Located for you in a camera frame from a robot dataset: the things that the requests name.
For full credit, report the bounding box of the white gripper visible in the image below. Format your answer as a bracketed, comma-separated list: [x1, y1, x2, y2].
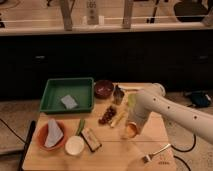
[128, 118, 147, 134]

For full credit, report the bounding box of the orange apple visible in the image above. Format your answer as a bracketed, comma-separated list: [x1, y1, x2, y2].
[125, 123, 138, 138]

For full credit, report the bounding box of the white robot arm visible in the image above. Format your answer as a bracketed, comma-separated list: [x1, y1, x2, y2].
[126, 83, 213, 144]

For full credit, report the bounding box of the green plastic cup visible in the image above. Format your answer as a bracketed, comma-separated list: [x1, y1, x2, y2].
[127, 93, 136, 107]

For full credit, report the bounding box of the silver metal cup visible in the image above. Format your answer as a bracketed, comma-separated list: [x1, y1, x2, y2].
[113, 85, 124, 105]

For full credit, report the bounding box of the white paper cup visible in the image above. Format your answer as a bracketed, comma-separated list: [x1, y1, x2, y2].
[65, 136, 84, 156]

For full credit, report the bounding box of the yellow corn piece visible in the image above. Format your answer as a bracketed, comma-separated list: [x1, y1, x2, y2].
[110, 112, 125, 128]

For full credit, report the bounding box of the red grape bunch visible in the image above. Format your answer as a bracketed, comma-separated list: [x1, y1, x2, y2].
[98, 106, 117, 125]

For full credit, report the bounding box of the silver fork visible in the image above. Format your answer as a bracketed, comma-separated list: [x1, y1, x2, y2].
[142, 144, 170, 163]

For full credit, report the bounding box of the dark red bowl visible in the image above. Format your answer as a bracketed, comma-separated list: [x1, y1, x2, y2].
[94, 80, 114, 99]

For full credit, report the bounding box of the brown rectangular block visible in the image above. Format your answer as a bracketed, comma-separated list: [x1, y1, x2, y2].
[81, 128, 102, 152]

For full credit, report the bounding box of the green pepper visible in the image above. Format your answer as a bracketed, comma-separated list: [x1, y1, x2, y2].
[76, 119, 85, 136]

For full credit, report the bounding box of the blue black object on floor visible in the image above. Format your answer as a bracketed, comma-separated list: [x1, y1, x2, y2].
[190, 92, 211, 108]

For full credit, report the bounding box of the blue sponge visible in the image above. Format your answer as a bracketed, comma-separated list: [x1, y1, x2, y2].
[61, 95, 78, 109]

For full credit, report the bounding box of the green plastic tray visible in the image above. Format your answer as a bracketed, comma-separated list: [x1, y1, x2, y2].
[40, 77, 94, 114]

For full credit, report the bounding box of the grey folded cloth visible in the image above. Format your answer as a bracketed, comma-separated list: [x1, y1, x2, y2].
[44, 119, 64, 148]

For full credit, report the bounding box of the orange bowl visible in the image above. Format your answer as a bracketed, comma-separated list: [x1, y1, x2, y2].
[36, 121, 68, 151]

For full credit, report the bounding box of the black table clamp bar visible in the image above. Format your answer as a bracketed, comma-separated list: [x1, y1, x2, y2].
[17, 120, 36, 171]

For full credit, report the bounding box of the white remote device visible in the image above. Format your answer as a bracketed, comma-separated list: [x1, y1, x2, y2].
[86, 0, 99, 25]

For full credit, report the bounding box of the white handled knife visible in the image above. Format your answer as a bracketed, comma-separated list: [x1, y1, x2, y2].
[119, 86, 142, 91]

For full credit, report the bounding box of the black cable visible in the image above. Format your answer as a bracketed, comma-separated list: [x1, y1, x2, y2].
[171, 133, 198, 171]

